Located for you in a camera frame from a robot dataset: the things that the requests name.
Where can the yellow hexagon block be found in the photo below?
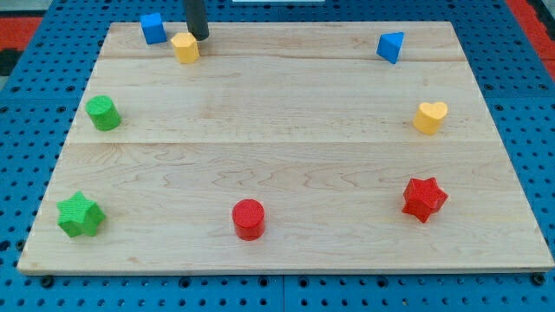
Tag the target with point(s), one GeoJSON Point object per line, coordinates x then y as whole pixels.
{"type": "Point", "coordinates": [185, 47]}

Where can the blue cube block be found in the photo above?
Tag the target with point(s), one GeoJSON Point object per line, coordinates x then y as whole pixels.
{"type": "Point", "coordinates": [153, 28]}

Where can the wooden board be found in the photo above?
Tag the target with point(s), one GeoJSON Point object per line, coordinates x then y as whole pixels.
{"type": "Point", "coordinates": [307, 119]}

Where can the red cylinder block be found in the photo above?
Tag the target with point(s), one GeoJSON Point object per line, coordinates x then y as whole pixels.
{"type": "Point", "coordinates": [248, 219]}

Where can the red star block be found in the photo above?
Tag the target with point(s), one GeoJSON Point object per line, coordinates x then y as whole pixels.
{"type": "Point", "coordinates": [423, 197]}

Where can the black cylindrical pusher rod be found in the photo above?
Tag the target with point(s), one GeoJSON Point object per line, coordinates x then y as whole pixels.
{"type": "Point", "coordinates": [196, 19]}

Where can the yellow heart block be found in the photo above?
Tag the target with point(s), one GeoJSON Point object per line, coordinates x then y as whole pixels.
{"type": "Point", "coordinates": [429, 117]}

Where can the blue triangular prism block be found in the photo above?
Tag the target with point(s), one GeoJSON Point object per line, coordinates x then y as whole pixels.
{"type": "Point", "coordinates": [389, 46]}

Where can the green cylinder block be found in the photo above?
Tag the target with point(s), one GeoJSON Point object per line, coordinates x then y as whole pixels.
{"type": "Point", "coordinates": [103, 113]}

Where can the green star block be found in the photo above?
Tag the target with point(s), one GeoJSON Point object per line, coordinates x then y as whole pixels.
{"type": "Point", "coordinates": [79, 215]}

